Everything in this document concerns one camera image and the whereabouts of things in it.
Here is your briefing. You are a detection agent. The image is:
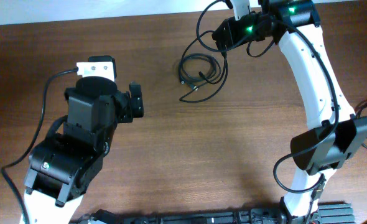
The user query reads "black right camera cable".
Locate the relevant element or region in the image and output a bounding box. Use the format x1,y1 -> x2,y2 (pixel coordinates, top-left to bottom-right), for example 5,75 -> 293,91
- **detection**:
195,0 -> 340,194

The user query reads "black left camera cable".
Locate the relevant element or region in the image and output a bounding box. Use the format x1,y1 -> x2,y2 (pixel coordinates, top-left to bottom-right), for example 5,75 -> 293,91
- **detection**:
0,67 -> 78,224

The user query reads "thin black usb cable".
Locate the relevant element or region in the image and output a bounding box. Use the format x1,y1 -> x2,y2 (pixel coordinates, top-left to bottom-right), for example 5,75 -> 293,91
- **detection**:
177,52 -> 223,91

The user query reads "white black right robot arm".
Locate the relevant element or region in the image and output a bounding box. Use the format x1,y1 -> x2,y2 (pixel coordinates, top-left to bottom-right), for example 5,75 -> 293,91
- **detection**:
212,1 -> 367,223

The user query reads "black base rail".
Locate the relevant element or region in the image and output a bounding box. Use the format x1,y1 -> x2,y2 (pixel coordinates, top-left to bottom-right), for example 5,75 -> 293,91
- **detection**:
71,203 -> 355,224

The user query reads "black camera cable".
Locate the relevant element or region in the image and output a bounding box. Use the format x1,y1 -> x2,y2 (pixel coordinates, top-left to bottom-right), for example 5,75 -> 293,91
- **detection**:
195,0 -> 340,194
0,67 -> 78,224

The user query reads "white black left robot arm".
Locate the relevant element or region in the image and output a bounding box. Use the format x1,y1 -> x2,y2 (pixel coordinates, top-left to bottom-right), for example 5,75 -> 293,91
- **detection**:
21,77 -> 144,223

